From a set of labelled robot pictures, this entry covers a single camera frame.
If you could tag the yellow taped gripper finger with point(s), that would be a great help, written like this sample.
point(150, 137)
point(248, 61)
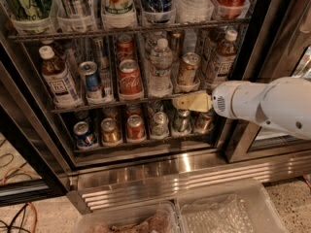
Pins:
point(198, 101)

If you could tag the tea bottle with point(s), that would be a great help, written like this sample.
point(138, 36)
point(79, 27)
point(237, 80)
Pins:
point(59, 79)
point(222, 59)
point(214, 36)

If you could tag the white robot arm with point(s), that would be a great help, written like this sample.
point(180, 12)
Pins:
point(283, 105)

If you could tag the gold soda can middle shelf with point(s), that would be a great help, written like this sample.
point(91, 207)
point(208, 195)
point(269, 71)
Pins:
point(186, 79)

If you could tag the green can bottom shelf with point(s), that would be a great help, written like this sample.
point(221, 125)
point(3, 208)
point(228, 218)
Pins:
point(181, 122)

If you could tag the clear water bottle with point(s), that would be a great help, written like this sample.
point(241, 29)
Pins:
point(161, 59)

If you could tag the silver can bottom shelf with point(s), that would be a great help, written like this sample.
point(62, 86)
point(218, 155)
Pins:
point(159, 126)

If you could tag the red can bottom shelf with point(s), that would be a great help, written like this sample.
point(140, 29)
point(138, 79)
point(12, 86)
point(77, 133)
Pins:
point(135, 128)

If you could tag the fridge glass door right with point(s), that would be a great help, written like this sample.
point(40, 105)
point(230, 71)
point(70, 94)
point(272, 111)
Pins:
point(276, 40)

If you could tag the fridge glass door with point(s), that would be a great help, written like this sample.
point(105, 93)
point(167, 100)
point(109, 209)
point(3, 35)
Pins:
point(276, 40)
point(22, 124)

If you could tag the clear bottle top shelf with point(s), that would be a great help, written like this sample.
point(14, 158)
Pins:
point(193, 10)

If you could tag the blue can bottom shelf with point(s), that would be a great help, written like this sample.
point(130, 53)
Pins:
point(84, 135)

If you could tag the steel fridge base grille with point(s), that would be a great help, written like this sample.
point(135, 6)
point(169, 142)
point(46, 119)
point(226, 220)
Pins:
point(154, 180)

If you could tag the silver bottle top shelf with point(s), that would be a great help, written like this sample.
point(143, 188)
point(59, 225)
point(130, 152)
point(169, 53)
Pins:
point(76, 8)

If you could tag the fridge glass door left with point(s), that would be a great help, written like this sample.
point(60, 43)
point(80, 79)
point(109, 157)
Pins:
point(22, 124)

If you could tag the green bottle top shelf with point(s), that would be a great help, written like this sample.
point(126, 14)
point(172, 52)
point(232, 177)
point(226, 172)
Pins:
point(30, 9)

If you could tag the gold can bottom right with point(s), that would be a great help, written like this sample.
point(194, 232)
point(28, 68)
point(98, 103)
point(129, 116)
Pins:
point(204, 122)

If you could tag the gold can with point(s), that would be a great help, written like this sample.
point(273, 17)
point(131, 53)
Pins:
point(110, 131)
point(204, 122)

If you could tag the red cola can front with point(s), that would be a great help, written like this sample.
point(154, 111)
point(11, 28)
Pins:
point(130, 82)

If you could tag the red cola can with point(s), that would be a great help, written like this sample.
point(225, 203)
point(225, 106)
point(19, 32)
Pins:
point(130, 82)
point(125, 48)

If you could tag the red cola can rear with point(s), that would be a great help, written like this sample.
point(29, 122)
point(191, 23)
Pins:
point(125, 48)

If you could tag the gold can bottom left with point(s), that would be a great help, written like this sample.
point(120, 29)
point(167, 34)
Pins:
point(110, 131)

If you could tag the clear plastic bin right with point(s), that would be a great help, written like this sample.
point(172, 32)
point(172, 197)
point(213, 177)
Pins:
point(234, 207)

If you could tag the clear plastic bin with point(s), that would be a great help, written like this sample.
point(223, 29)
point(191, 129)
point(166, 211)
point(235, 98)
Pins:
point(234, 207)
point(157, 217)

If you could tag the blue soda can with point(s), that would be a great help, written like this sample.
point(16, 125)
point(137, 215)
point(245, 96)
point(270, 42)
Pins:
point(89, 72)

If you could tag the clear plastic bin left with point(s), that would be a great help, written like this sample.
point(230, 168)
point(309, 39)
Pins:
point(157, 217)

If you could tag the middle wire shelf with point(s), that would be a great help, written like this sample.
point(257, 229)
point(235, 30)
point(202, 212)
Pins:
point(88, 104)

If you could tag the wire shelf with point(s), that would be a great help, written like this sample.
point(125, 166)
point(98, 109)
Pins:
point(88, 104)
point(13, 35)

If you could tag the upper wire shelf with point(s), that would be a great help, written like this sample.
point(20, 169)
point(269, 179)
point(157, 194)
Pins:
point(13, 35)

